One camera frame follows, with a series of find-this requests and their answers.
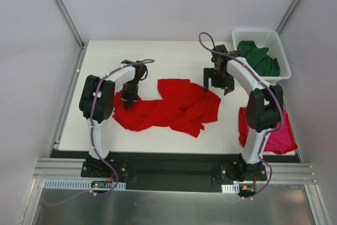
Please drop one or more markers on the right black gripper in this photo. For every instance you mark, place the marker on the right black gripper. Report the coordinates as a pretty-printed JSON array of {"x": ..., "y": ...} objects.
[{"x": 218, "y": 81}]

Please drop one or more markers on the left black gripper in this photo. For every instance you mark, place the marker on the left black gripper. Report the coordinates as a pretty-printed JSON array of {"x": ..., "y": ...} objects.
[{"x": 129, "y": 98}]

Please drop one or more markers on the red t shirt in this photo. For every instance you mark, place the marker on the red t shirt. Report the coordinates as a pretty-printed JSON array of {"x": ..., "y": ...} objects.
[
  {"x": 184, "y": 107},
  {"x": 242, "y": 127}
]

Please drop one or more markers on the white plastic basket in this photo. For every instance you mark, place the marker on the white plastic basket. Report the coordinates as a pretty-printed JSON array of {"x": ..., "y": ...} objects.
[{"x": 269, "y": 39}]

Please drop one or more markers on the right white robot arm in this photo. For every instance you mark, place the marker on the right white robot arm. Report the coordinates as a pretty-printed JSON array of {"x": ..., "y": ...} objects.
[{"x": 264, "y": 110}]

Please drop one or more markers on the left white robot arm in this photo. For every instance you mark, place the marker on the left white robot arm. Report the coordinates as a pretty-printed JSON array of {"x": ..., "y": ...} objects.
[{"x": 97, "y": 100}]

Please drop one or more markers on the green t shirt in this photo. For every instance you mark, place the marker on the green t shirt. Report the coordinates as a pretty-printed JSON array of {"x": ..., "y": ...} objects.
[{"x": 259, "y": 59}]

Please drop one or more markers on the folded red t shirt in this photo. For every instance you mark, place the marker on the folded red t shirt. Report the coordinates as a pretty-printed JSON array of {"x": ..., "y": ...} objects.
[{"x": 242, "y": 127}]

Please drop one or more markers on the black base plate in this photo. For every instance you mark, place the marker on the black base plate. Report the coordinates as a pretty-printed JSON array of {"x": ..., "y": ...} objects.
[{"x": 164, "y": 171}]

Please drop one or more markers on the left white cable duct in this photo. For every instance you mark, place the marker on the left white cable duct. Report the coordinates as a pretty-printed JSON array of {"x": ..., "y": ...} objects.
[{"x": 69, "y": 184}]

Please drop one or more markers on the white cable duct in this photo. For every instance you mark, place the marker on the white cable duct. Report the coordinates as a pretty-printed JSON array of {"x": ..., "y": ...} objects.
[
  {"x": 230, "y": 188},
  {"x": 69, "y": 184}
]

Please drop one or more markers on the right white cable duct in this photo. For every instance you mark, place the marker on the right white cable duct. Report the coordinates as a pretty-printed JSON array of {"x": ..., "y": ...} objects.
[{"x": 230, "y": 188}]

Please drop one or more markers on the aluminium rail frame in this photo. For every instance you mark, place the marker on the aluminium rail frame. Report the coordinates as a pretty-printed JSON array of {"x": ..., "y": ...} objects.
[{"x": 292, "y": 196}]

